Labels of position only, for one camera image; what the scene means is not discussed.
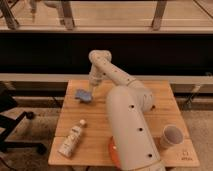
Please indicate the translucent yellowish gripper finger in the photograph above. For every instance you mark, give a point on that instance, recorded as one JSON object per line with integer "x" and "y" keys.
{"x": 91, "y": 90}

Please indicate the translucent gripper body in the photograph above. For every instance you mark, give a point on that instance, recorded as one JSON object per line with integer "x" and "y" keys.
{"x": 95, "y": 80}

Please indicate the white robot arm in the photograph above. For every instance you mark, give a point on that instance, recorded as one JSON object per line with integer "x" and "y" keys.
{"x": 125, "y": 107}

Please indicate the light wooden table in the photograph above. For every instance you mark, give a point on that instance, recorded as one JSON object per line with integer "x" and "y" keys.
{"x": 93, "y": 146}

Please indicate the white plastic bottle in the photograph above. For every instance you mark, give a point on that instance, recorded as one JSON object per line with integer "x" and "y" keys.
{"x": 70, "y": 142}

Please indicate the white paper cup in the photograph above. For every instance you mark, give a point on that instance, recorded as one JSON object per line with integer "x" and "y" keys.
{"x": 171, "y": 136}

